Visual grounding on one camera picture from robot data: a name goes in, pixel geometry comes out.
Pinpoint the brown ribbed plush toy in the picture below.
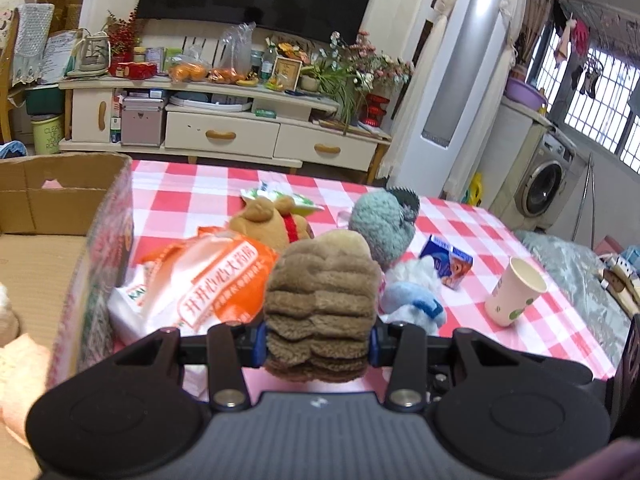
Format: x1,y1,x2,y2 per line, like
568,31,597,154
264,229,382,384

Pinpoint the grey-blue fuzzy plush ball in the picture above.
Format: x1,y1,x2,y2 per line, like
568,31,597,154
348,188,420,271

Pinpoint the brown teddy bear red shirt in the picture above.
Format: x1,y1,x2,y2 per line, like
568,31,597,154
228,197,314,252

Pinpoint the orange plush toy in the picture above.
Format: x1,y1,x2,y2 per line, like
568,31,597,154
1,334,51,448

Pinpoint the white fluffy plush toy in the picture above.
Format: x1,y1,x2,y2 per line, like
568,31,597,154
0,284,20,347

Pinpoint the white blue plush toy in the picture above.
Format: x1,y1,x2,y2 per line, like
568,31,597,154
378,256,447,336

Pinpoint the orange white tissue pack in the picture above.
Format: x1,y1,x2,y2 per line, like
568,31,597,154
108,226,278,344

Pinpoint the small blue carton box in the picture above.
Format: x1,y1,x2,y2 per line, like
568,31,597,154
420,235,473,289

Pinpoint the white paper cup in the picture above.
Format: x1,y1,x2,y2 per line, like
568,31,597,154
485,258,547,327

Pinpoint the green white striped cloth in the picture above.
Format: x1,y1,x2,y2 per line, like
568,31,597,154
240,181,324,217

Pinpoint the white standing air conditioner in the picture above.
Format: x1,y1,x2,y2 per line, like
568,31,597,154
378,0,526,200

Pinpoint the open cardboard box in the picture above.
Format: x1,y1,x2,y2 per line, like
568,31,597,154
1,153,134,479

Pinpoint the cream tv cabinet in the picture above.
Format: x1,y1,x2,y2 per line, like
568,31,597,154
60,76,390,183

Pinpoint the red vase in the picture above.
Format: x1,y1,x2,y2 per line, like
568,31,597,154
359,93,390,128

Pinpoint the front-load washing machine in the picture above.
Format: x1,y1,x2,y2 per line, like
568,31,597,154
514,128,582,232

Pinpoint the pink storage box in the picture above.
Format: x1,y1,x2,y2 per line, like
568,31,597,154
120,96,166,148

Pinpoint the potted flower plant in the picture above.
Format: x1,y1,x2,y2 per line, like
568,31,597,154
309,30,414,125

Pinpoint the purple plastic basin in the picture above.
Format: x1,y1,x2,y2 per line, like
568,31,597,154
504,77,548,110

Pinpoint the bag of oranges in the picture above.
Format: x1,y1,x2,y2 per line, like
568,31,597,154
167,62,208,82

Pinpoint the clear plastic bag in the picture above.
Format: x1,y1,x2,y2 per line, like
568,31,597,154
215,23,255,76

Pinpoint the framed picture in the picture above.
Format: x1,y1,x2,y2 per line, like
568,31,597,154
269,56,303,90

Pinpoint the green waste bin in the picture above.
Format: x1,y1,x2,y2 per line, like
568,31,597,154
30,115,64,155

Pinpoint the red gift box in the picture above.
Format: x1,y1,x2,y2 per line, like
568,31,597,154
108,62,157,80

